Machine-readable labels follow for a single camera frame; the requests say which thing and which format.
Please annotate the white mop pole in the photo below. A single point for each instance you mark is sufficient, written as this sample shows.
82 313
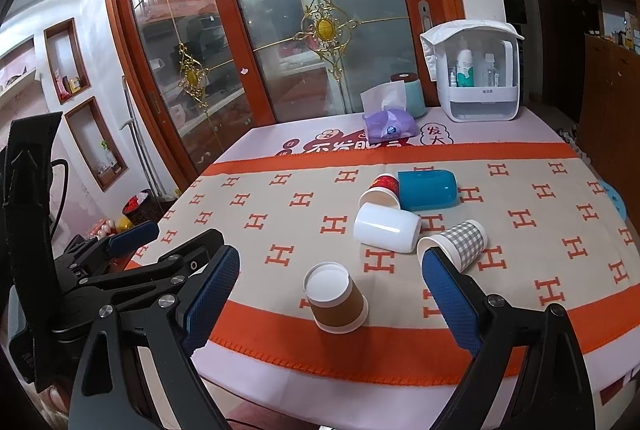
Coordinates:
131 120

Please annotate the wooden framed wall niche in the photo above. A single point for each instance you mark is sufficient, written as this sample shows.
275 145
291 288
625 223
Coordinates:
67 60
95 145

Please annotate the red paper cup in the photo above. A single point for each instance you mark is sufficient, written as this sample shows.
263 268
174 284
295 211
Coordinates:
384 185

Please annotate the grey checked paper cup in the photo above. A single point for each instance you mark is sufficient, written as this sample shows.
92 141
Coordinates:
465 240

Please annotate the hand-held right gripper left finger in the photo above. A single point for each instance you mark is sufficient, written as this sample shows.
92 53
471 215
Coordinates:
210 300

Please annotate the white plastic cup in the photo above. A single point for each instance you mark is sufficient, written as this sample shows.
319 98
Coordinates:
390 227

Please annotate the teal canister with brown lid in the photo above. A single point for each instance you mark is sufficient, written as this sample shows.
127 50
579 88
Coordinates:
416 97

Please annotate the blue plastic stool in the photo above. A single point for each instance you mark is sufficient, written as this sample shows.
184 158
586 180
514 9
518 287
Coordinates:
612 202

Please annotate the blue plastic cup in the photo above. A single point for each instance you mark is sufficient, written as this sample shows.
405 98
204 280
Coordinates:
430 190

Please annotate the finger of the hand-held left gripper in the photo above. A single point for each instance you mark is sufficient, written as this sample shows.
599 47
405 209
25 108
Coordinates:
132 237
192 252

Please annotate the pink printed tablecloth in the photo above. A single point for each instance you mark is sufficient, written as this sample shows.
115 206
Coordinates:
500 130

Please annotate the clear plastic bottle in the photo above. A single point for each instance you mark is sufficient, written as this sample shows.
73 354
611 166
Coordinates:
488 71

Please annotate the white and teal bottle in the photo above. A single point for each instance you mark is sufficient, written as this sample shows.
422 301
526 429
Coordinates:
465 69

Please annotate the dark basket with red contents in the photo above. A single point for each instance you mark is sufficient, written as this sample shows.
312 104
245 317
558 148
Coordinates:
137 206

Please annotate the purple tissue pack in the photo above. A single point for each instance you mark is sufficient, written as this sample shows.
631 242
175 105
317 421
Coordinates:
389 124

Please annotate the wooden shelf cabinet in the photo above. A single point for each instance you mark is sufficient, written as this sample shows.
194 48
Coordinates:
610 100

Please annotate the brown paper cup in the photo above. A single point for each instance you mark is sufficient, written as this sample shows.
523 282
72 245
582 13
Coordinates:
340 305

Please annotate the orange patterned blanket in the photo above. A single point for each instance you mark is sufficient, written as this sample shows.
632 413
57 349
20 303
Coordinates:
300 230

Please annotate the white storage organizer box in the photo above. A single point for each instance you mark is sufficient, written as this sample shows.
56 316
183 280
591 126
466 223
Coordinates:
475 105

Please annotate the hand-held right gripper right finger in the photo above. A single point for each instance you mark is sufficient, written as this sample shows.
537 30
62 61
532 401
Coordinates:
450 305

